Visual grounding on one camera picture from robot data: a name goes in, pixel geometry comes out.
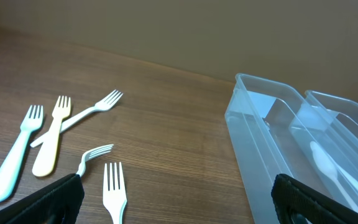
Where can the white fork top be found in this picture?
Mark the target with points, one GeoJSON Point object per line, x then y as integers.
{"type": "Point", "coordinates": [103, 105]}

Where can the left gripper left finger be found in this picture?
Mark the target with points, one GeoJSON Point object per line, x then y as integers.
{"type": "Point", "coordinates": [59, 202]}

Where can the bent white plastic fork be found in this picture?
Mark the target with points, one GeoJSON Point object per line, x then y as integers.
{"type": "Point", "coordinates": [91, 154]}

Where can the white fork near gripper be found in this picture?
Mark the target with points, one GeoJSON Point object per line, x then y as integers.
{"type": "Point", "coordinates": [114, 192]}

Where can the white thick-handled spoon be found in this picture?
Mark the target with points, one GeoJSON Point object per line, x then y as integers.
{"type": "Point", "coordinates": [327, 167]}

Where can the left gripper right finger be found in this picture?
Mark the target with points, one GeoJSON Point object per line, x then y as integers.
{"type": "Point", "coordinates": [296, 202]}

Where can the right clear plastic container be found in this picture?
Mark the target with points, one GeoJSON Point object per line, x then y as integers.
{"type": "Point", "coordinates": [332, 122]}

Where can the light blue plastic fork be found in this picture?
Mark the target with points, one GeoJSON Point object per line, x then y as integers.
{"type": "Point", "coordinates": [9, 170]}

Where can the yellow plastic fork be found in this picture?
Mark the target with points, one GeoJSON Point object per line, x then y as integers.
{"type": "Point", "coordinates": [45, 160]}

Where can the clear plastic container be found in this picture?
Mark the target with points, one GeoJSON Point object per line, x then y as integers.
{"type": "Point", "coordinates": [332, 122]}
{"type": "Point", "coordinates": [271, 127]}

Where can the left clear plastic container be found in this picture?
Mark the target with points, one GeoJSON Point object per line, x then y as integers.
{"type": "Point", "coordinates": [271, 127]}

